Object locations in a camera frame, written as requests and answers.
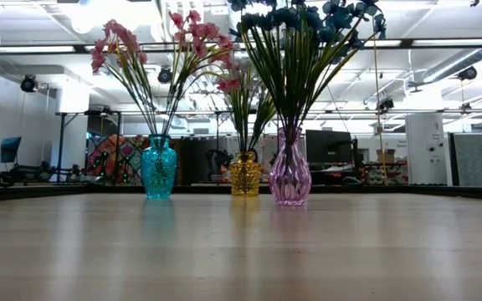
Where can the yellow glass vase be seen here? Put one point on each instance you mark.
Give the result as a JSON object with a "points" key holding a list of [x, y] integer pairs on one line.
{"points": [[245, 177]]}

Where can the pink glass vase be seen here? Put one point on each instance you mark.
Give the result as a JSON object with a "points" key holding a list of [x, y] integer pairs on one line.
{"points": [[290, 180]]}

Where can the teal glass vase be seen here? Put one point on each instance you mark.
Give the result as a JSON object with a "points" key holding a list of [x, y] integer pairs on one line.
{"points": [[158, 171]]}

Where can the black computer monitor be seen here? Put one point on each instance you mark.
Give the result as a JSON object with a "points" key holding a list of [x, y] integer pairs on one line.
{"points": [[329, 146]]}

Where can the black ceiling spotlight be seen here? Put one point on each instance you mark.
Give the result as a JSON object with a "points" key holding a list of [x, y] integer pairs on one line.
{"points": [[165, 75], [29, 83], [467, 73], [385, 104]]}

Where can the colourful patterned panel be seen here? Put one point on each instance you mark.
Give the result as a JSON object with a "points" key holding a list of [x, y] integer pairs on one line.
{"points": [[115, 152]]}

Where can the cardboard box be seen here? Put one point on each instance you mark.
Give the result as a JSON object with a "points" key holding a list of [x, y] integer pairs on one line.
{"points": [[387, 155]]}

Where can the black-legged background table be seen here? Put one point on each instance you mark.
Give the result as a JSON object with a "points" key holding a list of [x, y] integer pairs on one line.
{"points": [[90, 113]]}

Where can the white cabinet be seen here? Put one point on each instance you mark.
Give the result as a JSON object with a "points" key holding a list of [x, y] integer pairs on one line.
{"points": [[425, 148]]}

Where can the black overhead beam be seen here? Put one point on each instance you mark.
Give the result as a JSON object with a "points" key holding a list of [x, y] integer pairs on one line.
{"points": [[80, 48]]}

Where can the grey partition panel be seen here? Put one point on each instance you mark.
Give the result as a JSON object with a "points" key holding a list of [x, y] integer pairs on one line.
{"points": [[471, 159]]}

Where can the blue chair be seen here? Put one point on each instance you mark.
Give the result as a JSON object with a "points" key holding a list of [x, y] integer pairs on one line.
{"points": [[8, 148]]}

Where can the black aluminium table frame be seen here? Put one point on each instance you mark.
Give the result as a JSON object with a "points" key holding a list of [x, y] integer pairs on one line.
{"points": [[391, 190]]}

